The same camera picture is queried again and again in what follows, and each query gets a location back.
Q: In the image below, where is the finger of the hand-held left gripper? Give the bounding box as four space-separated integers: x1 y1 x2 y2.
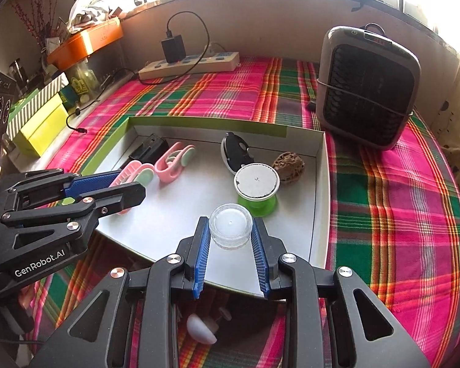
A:
0 182 147 257
0 168 124 204

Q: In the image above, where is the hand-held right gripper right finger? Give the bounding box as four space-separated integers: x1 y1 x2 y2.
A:
251 218 432 368

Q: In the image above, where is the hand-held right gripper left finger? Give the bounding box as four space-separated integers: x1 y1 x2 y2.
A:
29 217 211 368

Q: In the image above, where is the pink plastic clip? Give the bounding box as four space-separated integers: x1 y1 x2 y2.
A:
111 161 156 190
155 142 196 185

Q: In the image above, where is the clear round plastic container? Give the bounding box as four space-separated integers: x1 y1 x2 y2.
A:
209 204 254 251

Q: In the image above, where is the white cardboard box tray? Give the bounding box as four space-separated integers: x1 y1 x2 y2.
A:
77 116 332 300

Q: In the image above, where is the green spool with white top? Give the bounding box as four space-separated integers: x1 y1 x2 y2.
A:
234 163 281 217

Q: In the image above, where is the black oval device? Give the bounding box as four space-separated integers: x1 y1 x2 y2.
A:
220 131 255 175

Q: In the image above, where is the black rectangular device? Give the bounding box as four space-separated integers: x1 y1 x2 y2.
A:
128 134 169 163

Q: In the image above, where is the white plastic adapter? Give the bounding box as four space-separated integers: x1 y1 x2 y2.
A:
186 307 232 346

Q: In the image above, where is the yellow-green box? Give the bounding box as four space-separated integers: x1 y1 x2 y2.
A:
15 94 67 158

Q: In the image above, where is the large brown walnut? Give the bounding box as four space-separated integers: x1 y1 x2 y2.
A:
272 152 305 179

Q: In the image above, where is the striped box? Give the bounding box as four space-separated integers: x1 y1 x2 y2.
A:
6 73 70 140

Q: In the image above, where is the glass jar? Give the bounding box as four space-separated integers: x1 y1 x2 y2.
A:
65 61 100 102

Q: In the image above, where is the metal cup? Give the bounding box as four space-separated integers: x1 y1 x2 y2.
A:
8 58 25 93

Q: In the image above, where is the orange box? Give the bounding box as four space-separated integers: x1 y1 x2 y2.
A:
46 17 124 66

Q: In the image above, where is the black charger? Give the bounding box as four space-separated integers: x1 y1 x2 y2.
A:
160 34 186 64

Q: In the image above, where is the beige power strip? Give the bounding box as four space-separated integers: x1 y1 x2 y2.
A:
138 51 240 82

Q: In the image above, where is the crumpled white bag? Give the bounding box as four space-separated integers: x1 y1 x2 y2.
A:
67 0 116 33

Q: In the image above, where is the red twig decoration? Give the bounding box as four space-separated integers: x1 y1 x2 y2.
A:
10 0 66 52

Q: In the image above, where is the grey portable heater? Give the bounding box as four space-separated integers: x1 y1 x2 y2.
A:
315 23 422 151

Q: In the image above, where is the black cable with plug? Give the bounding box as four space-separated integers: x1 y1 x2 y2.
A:
66 68 139 134

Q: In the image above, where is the black charger cable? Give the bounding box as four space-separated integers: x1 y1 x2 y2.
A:
166 11 211 85

